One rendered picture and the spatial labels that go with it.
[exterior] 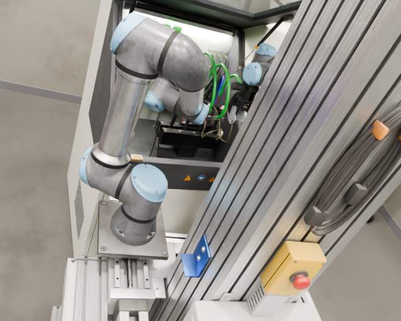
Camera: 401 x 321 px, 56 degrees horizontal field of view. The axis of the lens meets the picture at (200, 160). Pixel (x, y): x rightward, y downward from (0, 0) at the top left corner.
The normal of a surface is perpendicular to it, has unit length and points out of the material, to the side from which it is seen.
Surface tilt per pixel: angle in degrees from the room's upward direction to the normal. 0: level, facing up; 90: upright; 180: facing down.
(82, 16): 90
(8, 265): 0
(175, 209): 90
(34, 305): 0
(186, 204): 90
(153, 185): 7
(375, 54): 90
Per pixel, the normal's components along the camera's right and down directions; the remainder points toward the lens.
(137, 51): -0.22, 0.49
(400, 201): -0.92, -0.15
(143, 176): 0.45, -0.69
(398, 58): 0.18, 0.63
